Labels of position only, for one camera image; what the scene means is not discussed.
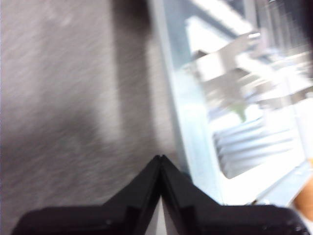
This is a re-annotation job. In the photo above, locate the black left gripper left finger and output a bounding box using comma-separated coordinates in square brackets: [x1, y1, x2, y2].
[11, 155, 161, 235]

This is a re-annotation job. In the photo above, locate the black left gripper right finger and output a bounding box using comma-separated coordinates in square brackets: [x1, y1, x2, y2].
[161, 154, 309, 235]

